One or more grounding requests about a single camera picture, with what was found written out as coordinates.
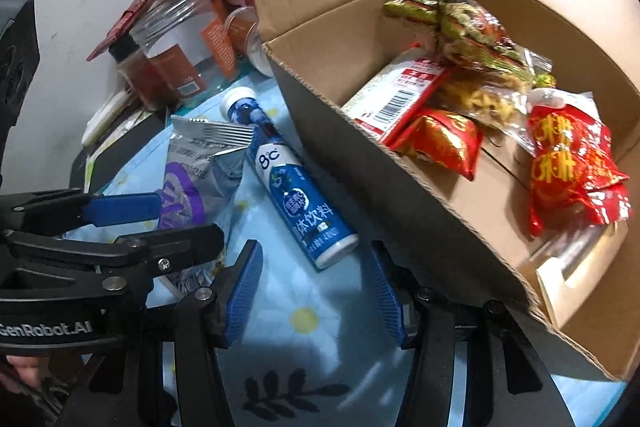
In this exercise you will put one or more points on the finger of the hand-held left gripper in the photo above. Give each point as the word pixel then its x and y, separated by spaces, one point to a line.
pixel 165 247
pixel 122 209

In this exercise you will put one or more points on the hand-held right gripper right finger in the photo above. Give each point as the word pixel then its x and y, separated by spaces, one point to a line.
pixel 385 297

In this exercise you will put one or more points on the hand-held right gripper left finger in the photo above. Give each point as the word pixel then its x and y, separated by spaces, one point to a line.
pixel 242 292

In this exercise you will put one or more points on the purple and silver snack packet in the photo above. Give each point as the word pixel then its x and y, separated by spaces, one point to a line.
pixel 200 172

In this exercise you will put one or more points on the brown cardboard box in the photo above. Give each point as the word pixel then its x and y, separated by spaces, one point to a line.
pixel 400 207

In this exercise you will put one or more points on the blue drink bottle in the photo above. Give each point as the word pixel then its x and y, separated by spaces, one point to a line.
pixel 295 192

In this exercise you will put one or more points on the small red and gold packet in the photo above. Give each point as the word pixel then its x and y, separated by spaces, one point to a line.
pixel 440 139

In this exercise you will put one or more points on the silver foil box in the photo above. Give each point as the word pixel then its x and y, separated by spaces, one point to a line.
pixel 565 257

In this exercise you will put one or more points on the red and white packet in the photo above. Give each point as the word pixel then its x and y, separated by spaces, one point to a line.
pixel 395 99

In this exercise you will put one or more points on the clear bag of yellow noodles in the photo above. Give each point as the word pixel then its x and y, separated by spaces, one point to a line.
pixel 487 99

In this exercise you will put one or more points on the red and yellow snack packet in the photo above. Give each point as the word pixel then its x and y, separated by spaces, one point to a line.
pixel 570 162

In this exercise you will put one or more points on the person's left hand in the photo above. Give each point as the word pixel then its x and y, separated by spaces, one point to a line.
pixel 20 369

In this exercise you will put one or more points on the blue floral tablecloth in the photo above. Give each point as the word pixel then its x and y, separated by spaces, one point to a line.
pixel 310 357

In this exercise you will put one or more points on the white flat case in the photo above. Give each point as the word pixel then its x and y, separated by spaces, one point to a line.
pixel 105 117

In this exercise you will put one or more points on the spice jar with black lid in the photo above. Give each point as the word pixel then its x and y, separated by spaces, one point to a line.
pixel 135 77

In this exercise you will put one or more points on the clear jar with orange label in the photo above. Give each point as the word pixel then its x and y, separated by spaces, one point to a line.
pixel 180 47

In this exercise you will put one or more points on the dark red packet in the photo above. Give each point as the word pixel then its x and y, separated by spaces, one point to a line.
pixel 122 24

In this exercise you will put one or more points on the lying orange clear cup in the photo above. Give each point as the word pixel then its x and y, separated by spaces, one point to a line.
pixel 245 37

